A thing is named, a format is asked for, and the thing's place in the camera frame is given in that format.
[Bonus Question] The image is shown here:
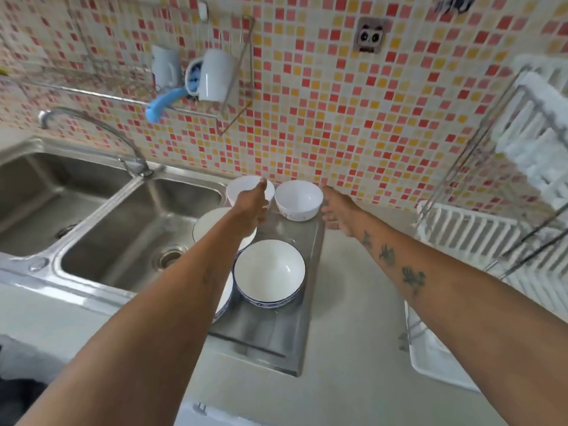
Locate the light blue brush handle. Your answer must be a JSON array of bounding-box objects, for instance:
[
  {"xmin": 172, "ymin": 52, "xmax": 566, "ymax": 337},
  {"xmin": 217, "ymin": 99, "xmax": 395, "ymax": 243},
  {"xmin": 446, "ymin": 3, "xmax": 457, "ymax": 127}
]
[{"xmin": 145, "ymin": 87, "xmax": 188, "ymax": 125}]

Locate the stainless steel double sink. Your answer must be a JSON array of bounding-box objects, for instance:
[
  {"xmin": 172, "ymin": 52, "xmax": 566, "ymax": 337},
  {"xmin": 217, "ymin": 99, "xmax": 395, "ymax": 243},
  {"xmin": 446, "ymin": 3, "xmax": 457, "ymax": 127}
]
[{"xmin": 0, "ymin": 136, "xmax": 327, "ymax": 377}]

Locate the wall socket with panda cover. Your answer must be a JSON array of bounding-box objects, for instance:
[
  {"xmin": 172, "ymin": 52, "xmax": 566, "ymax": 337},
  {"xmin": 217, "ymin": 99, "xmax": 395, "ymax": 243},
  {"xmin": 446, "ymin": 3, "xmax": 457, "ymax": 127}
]
[{"xmin": 354, "ymin": 17, "xmax": 392, "ymax": 54}]

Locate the person's right hand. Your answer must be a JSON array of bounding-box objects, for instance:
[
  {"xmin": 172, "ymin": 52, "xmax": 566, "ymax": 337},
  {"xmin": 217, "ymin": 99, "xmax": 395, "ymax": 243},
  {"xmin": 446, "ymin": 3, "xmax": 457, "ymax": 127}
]
[{"xmin": 320, "ymin": 186, "xmax": 370, "ymax": 238}]

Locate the person's left hand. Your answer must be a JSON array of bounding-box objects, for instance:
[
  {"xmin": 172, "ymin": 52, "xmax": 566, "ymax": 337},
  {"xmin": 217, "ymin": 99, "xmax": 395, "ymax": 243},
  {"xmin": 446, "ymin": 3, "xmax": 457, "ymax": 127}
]
[{"xmin": 230, "ymin": 177, "xmax": 270, "ymax": 238}]

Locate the person's left forearm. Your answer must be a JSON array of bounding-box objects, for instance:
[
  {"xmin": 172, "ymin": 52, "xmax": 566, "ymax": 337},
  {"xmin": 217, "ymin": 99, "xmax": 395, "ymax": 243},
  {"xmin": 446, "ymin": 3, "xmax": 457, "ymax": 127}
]
[{"xmin": 17, "ymin": 213, "xmax": 249, "ymax": 426}]

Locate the chrome faucet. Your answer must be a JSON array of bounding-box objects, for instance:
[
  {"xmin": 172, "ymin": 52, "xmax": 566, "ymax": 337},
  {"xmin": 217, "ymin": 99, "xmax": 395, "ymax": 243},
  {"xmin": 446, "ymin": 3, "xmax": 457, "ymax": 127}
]
[{"xmin": 38, "ymin": 107, "xmax": 154, "ymax": 178}]

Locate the metal wire wall rack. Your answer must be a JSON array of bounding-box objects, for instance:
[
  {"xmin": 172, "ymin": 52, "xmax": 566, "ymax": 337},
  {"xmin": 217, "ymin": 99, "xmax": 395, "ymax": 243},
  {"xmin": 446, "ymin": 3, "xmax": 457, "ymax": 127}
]
[{"xmin": 18, "ymin": 13, "xmax": 256, "ymax": 137}]

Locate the large white mug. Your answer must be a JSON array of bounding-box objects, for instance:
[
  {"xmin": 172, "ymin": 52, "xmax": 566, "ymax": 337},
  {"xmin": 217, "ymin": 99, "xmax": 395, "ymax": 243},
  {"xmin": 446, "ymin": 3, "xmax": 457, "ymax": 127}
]
[{"xmin": 196, "ymin": 48, "xmax": 239, "ymax": 103}]

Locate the two-tier dish rack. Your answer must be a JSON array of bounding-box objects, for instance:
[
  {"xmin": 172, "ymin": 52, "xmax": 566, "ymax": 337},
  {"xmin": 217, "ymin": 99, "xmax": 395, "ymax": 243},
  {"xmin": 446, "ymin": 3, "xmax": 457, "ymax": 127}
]
[{"xmin": 412, "ymin": 52, "xmax": 568, "ymax": 316}]

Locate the blue and white scrubber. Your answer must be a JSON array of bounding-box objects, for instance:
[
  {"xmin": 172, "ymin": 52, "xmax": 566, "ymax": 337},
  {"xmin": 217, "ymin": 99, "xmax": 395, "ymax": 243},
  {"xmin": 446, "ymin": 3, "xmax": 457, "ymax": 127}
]
[{"xmin": 185, "ymin": 59, "xmax": 204, "ymax": 96}]

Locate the white drip tray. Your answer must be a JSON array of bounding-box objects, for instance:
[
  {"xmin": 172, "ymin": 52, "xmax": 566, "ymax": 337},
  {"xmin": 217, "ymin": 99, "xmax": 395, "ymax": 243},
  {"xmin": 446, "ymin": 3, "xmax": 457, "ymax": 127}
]
[{"xmin": 403, "ymin": 301, "xmax": 482, "ymax": 392}]

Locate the dark clothing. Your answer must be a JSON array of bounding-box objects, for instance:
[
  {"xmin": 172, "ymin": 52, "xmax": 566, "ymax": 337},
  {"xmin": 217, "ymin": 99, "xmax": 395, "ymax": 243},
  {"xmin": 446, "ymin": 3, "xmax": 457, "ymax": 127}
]
[{"xmin": 0, "ymin": 376, "xmax": 47, "ymax": 426}]

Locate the plain white small bowl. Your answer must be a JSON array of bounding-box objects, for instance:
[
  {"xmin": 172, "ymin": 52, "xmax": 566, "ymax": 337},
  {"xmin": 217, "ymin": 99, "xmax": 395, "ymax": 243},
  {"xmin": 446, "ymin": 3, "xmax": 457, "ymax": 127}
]
[{"xmin": 226, "ymin": 175, "xmax": 276, "ymax": 209}]

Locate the white small bowl with print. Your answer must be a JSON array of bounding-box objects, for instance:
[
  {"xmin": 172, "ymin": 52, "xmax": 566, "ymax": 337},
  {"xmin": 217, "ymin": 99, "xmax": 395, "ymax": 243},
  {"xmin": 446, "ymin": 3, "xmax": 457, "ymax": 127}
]
[{"xmin": 274, "ymin": 180, "xmax": 325, "ymax": 222}]

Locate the metal sink drain strainer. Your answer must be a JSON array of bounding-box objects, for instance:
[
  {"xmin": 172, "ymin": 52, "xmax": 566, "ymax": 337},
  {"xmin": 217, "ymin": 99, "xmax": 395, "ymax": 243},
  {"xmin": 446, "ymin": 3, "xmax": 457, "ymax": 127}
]
[
  {"xmin": 153, "ymin": 245, "xmax": 190, "ymax": 270},
  {"xmin": 54, "ymin": 220, "xmax": 82, "ymax": 240}
]

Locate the person's right forearm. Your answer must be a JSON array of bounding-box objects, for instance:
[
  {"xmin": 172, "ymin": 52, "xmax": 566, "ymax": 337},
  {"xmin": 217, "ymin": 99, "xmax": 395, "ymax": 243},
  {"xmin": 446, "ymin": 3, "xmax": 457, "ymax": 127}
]
[{"xmin": 353, "ymin": 215, "xmax": 568, "ymax": 426}]

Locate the white bowl with blue rim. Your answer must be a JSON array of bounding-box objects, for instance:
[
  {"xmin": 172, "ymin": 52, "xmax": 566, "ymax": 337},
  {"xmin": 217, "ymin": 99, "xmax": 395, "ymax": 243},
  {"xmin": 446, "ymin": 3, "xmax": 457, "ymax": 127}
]
[
  {"xmin": 192, "ymin": 207, "xmax": 258, "ymax": 256},
  {"xmin": 233, "ymin": 239, "xmax": 307, "ymax": 309},
  {"xmin": 212, "ymin": 272, "xmax": 235, "ymax": 325}
]

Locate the black wall hook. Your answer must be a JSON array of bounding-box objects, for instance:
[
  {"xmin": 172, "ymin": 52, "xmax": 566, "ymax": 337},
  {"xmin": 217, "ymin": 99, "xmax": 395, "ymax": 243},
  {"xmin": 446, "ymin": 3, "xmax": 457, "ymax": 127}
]
[{"xmin": 434, "ymin": 0, "xmax": 478, "ymax": 14}]

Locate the small white cup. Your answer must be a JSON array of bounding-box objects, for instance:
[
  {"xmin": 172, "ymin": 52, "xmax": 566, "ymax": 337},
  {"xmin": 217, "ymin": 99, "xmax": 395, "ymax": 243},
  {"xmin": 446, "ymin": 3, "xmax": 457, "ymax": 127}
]
[{"xmin": 150, "ymin": 43, "xmax": 183, "ymax": 92}]

